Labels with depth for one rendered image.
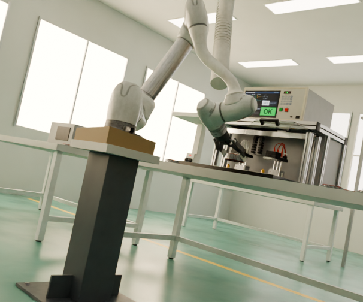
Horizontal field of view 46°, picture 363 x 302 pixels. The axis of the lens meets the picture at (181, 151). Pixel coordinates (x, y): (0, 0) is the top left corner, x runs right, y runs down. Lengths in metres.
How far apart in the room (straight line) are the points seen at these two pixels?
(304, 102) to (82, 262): 1.48
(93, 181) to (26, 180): 4.77
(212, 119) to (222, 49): 1.96
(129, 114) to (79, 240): 0.64
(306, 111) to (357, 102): 6.84
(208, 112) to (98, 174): 0.60
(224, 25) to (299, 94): 1.74
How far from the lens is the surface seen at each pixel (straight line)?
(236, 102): 2.05
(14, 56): 6.67
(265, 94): 2.69
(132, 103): 2.10
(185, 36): 2.42
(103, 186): 2.02
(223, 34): 4.10
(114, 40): 7.65
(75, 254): 2.14
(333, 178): 2.75
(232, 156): 2.31
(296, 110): 2.56
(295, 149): 2.64
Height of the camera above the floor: 0.64
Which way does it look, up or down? 4 degrees up
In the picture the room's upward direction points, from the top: 11 degrees clockwise
